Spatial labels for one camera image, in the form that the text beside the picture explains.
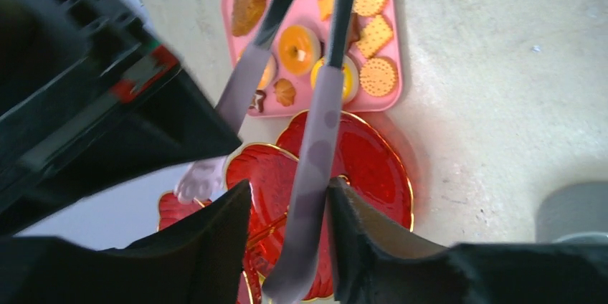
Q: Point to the small brown swirl cookie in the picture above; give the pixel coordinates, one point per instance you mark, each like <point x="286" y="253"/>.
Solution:
<point x="285" y="92"/>

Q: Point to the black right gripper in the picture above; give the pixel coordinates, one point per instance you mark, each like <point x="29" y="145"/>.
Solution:
<point x="91" y="99"/>

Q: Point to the grey ceramic mug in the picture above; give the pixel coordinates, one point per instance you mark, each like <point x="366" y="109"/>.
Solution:
<point x="575" y="214"/>

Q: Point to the pink handled metal tongs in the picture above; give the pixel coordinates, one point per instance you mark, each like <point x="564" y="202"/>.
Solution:
<point x="294" y="273"/>

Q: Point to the chocolate star cookie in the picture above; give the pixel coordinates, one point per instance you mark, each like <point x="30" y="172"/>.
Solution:
<point x="258" y="101"/>

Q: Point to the yellow glazed donut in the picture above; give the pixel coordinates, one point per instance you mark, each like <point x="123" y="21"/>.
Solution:
<point x="350" y="82"/>

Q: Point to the round yellow cracker bottom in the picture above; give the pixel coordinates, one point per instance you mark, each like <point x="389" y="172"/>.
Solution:
<point x="378" y="76"/>

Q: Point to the red three-tier cake stand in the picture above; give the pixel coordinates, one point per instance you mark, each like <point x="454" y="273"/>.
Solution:
<point x="364" y="159"/>

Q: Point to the pink serving tray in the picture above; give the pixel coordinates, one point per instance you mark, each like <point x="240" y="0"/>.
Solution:
<point x="306" y="13"/>

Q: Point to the orange glazed donut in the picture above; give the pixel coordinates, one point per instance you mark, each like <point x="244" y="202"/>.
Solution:
<point x="298" y="49"/>

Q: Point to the square yellow cracker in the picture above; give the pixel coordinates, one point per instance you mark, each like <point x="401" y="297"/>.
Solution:
<point x="374" y="36"/>

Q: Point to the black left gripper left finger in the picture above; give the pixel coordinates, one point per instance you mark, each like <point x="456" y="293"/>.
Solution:
<point x="196" y="260"/>

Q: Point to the brown croissant bread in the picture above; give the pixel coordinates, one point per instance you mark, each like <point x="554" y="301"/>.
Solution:
<point x="245" y="15"/>

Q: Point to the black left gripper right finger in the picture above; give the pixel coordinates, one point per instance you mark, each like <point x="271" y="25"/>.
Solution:
<point x="376" y="260"/>

